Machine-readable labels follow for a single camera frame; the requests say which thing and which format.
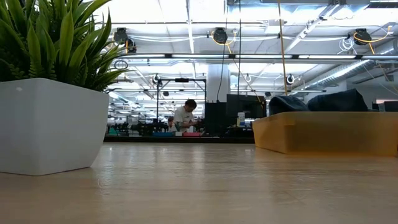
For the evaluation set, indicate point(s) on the dark blue denim bucket hat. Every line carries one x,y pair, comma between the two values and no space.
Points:
286,105
339,101

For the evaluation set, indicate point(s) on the black cabinet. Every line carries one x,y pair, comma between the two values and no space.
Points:
214,116

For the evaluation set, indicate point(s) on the person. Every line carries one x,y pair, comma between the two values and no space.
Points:
183,118

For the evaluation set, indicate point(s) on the red crate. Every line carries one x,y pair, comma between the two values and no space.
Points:
192,134

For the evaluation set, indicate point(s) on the white bottle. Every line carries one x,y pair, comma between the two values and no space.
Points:
241,119

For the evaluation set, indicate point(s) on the blue crate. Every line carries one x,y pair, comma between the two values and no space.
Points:
162,134

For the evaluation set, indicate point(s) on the black monitor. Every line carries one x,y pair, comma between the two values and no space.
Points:
390,106
245,105

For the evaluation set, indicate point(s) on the background black robot arms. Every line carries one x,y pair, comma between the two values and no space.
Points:
140,128

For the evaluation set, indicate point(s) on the long ceiling light bar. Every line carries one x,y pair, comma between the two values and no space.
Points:
264,56

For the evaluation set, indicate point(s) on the orange plastic bin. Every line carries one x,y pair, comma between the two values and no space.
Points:
311,133

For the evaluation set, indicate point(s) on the artificial green plant white pot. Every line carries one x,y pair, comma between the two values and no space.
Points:
53,124

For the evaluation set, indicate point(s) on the black aluminium rig frame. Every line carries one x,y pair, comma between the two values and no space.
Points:
217,140

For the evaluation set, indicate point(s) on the black background rig frame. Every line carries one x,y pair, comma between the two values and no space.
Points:
157,99

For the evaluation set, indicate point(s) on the silver ventilation duct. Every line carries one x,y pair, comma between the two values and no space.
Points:
342,72

